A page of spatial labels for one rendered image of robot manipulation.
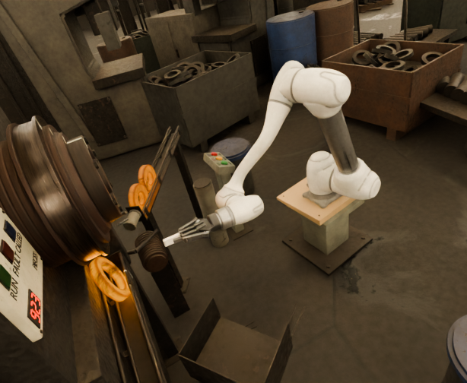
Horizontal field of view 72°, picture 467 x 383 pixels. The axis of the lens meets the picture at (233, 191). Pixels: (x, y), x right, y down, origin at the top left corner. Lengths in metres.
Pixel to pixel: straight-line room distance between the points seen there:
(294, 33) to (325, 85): 2.96
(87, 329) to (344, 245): 1.58
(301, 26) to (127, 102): 2.14
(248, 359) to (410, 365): 0.89
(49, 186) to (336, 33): 4.02
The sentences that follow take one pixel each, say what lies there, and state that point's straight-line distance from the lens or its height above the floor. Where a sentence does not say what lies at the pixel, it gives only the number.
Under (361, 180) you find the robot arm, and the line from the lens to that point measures 1.66.
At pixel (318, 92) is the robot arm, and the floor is 1.14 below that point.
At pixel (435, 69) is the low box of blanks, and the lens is 3.22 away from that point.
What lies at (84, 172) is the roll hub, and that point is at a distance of 0.99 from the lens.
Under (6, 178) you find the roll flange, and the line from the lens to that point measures 0.98.
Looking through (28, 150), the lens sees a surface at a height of 1.31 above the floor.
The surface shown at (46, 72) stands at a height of 1.06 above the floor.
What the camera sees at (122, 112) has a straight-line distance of 3.81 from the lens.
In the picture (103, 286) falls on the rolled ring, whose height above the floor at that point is 0.80.
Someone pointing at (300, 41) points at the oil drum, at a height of 0.64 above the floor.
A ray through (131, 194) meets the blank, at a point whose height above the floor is 0.76.
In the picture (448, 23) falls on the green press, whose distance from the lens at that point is 5.67.
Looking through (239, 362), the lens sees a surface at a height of 0.60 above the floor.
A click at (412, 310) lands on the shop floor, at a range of 1.95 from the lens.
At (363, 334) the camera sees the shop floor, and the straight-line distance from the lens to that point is 1.84.
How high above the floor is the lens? 1.59
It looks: 35 degrees down
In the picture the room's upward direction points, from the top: 14 degrees counter-clockwise
